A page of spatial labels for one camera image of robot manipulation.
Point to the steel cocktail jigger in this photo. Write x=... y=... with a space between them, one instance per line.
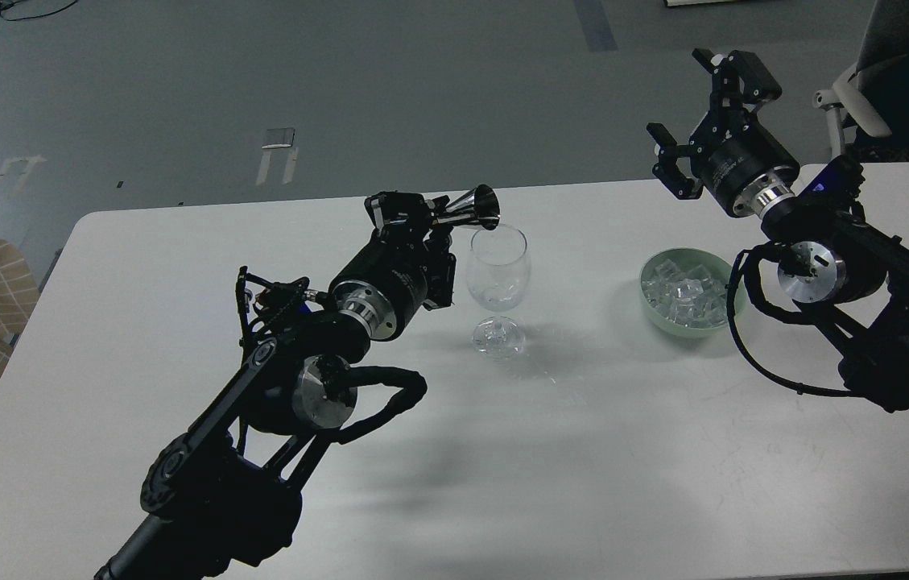
x=479 y=207

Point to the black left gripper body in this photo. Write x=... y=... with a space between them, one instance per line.
x=386 y=283

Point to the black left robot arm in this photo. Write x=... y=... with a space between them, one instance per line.
x=230 y=488

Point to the grey white office chair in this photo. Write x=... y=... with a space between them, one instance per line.
x=871 y=98

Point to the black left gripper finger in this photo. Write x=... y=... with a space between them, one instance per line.
x=399 y=217
x=447 y=215

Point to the clear wine glass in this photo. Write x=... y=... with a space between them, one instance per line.
x=497 y=277

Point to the green bowl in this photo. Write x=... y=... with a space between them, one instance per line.
x=687 y=257

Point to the clear ice cubes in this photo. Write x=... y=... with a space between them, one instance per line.
x=685 y=297

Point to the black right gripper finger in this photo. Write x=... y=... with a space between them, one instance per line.
x=741 y=84
x=667 y=169

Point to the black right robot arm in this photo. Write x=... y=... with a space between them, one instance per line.
x=819 y=263

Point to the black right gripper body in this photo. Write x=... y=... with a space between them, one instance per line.
x=728 y=167

